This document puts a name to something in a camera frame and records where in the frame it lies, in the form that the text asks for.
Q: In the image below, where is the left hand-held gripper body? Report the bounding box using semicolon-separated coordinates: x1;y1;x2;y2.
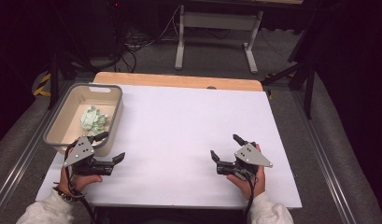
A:
63;135;116;176

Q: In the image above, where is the black metal stand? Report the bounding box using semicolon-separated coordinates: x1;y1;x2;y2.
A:
48;50;96;110

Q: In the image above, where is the person's right hand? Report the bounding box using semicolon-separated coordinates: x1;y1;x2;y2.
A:
226;166;267;201

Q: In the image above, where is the bundle of black floor cables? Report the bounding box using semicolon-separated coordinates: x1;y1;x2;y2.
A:
110;31;168;74

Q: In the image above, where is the hand-held gripper black cable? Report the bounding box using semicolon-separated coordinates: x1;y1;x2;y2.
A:
243;174;258;224
64;139;98;224

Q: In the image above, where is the thin white cable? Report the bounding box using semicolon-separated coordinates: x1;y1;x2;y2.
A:
159;4;182;41

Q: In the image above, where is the beige plastic bin grey rim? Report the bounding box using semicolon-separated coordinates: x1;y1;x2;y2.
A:
43;82;125;158

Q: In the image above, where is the light green garment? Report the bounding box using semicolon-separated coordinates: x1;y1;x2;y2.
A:
79;105;110;137

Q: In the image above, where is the white metal desk frame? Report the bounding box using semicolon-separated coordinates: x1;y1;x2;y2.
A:
174;4;264;75

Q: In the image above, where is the person's left hand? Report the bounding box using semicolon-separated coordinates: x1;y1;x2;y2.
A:
58;166;104;195

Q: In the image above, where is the yellow black hazard tape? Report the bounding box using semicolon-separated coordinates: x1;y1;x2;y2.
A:
33;73;52;97

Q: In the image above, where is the left hand-held gripper black cable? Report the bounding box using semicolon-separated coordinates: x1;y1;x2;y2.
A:
64;139;98;224

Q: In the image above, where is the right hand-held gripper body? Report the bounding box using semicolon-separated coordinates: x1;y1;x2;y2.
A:
216;142;274;182

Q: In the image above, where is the right hand-held gripper black cable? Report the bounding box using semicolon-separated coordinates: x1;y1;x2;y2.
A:
243;174;258;224

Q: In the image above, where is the aluminium floor rail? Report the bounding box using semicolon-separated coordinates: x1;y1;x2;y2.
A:
0;102;59;216
292;91;358;224

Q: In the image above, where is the black tripod stand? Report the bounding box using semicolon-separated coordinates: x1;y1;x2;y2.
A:
261;46;318;120

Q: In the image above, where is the white table mat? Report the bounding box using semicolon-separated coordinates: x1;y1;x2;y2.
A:
35;83;304;209

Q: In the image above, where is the beaded bracelet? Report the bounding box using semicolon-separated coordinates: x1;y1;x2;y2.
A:
52;186;84;203

